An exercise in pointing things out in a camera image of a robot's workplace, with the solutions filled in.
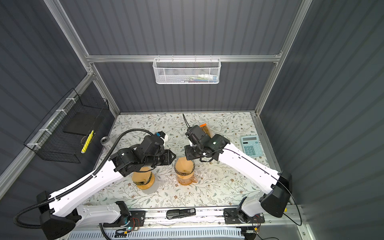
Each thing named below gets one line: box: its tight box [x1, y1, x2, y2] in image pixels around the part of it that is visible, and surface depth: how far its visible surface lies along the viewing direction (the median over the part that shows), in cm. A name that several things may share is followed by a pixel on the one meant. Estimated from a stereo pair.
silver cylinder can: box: [100, 136, 111, 146], surface depth 90 cm
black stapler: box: [166, 208, 196, 220], surface depth 74 cm
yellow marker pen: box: [80, 130, 95, 154], surface depth 72 cm
